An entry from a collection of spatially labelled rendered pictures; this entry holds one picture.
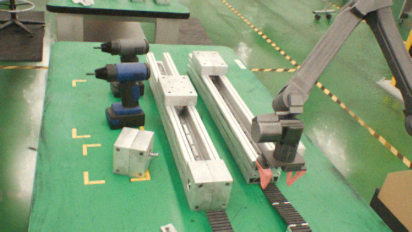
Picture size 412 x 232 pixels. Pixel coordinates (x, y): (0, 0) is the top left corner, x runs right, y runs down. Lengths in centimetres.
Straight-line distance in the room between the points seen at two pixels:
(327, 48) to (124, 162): 64
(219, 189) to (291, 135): 23
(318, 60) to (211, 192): 45
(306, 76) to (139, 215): 55
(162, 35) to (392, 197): 201
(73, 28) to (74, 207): 188
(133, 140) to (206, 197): 27
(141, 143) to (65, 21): 177
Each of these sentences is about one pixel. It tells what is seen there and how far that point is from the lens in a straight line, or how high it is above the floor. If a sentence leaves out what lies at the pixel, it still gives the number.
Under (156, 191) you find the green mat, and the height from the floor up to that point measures 78.
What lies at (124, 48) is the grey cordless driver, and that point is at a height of 98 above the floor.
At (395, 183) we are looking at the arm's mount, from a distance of 126.
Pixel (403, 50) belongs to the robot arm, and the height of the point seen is 118.
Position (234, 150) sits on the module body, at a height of 81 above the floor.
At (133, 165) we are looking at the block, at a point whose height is 82.
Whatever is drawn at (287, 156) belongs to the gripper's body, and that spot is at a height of 95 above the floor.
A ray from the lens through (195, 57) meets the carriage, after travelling 168.
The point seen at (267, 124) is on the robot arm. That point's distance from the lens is 99.
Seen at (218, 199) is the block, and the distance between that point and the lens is 107.
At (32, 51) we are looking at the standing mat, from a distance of 406.
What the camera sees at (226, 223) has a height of 81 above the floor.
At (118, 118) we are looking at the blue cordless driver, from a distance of 134.
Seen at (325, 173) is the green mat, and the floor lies 78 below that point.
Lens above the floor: 151
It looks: 29 degrees down
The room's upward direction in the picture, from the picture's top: 9 degrees clockwise
